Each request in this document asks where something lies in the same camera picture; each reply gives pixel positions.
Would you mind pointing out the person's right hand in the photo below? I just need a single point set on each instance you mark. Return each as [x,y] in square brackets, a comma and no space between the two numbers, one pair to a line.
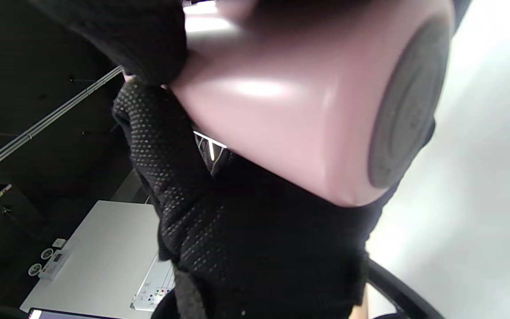
[259,248]

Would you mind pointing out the person's right forearm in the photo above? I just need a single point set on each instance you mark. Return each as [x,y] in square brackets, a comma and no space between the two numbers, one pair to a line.
[361,305]

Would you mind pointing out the pink thermos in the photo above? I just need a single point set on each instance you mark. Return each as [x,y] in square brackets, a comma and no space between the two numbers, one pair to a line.
[303,110]

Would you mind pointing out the white control panel device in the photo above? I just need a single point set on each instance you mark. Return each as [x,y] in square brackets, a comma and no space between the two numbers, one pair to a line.
[157,283]

